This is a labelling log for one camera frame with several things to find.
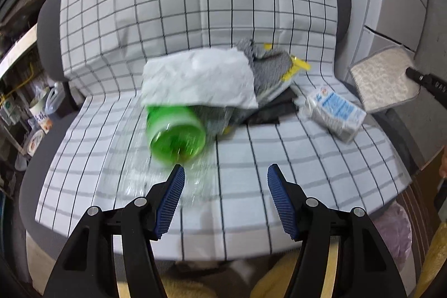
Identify clear plastic wrap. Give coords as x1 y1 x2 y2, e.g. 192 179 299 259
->
119 144 220 211

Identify yellow fleece cloth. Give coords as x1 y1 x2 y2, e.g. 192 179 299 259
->
159 207 447 298

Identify green plastic bottle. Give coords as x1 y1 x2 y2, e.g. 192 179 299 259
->
146 103 206 166

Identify white detergent jug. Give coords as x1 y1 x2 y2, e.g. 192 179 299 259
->
44 82 68 119

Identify grey fabric sofa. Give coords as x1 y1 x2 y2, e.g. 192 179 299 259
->
19 0 425 285

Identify white mop pad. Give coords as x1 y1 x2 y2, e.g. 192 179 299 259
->
349 46 421 112

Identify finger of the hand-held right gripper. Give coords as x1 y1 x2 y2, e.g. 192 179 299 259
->
405 66 447 97

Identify black foam piece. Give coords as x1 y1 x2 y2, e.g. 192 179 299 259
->
244 87 303 127

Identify blue and white tissue packet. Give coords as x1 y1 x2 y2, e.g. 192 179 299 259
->
297 86 367 144

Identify white paper towel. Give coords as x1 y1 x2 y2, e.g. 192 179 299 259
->
141 47 260 110

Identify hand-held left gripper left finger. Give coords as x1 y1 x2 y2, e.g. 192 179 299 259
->
42 163 186 298

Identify cluttered shelf rack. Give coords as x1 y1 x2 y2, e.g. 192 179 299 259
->
0 0 47 180

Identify grey chair with checked cover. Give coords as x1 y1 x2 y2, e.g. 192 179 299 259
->
35 0 413 262

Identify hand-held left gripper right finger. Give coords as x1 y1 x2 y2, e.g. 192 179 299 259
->
267 163 409 298

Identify grey and yellow snack bag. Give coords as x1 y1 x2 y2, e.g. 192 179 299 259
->
206 39 311 134

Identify bin with pink liner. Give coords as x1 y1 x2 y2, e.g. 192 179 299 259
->
375 202 413 271

